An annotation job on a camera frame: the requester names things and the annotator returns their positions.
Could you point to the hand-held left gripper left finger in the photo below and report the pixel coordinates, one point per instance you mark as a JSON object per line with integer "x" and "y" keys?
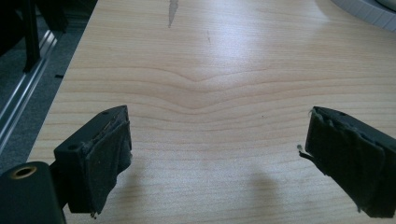
{"x": 93, "y": 161}

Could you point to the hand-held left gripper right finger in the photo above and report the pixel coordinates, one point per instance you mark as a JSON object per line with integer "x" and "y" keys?
{"x": 351, "y": 161}

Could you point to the black upright stand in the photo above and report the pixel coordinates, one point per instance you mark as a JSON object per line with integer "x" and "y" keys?
{"x": 31, "y": 37}

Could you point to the metal floor rail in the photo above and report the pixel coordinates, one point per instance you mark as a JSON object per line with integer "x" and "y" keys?
{"x": 23, "y": 93}

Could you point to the white stand with post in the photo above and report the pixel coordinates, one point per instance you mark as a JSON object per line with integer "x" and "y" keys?
{"x": 364, "y": 12}

